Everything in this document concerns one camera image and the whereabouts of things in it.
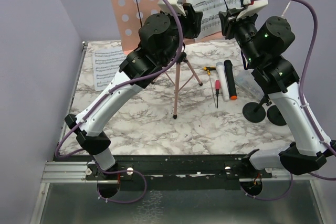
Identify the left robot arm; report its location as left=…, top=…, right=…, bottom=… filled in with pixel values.
left=65, top=3, right=203, bottom=179

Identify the black mounting rail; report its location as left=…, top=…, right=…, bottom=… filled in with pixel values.
left=52, top=152, right=297, bottom=190

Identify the red handled screwdriver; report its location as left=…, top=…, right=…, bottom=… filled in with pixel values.
left=215, top=80, right=221, bottom=109

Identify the black stand of white microphone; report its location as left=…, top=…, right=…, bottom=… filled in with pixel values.
left=266, top=105, right=287, bottom=126

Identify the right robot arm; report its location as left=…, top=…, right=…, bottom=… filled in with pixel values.
left=218, top=8, right=335, bottom=177

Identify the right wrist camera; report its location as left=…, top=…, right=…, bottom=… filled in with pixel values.
left=236, top=0, right=268, bottom=21

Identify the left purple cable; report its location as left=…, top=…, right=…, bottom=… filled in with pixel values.
left=55, top=0, right=184, bottom=205

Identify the clear plastic parts box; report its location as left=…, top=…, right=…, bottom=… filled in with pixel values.
left=234, top=69, right=264, bottom=100

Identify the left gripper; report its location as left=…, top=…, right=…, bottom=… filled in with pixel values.
left=159, top=2, right=202, bottom=64

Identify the black microphone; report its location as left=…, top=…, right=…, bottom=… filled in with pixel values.
left=224, top=60, right=238, bottom=100

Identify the white microphone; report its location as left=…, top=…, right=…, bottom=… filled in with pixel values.
left=215, top=62, right=230, bottom=101

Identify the pink music stand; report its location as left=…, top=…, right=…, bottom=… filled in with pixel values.
left=104, top=0, right=251, bottom=119

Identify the yellow black T-handle hex key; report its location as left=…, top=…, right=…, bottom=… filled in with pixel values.
left=203, top=66, right=217, bottom=108

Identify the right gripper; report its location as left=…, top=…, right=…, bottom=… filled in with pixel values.
left=217, top=7, right=260, bottom=67

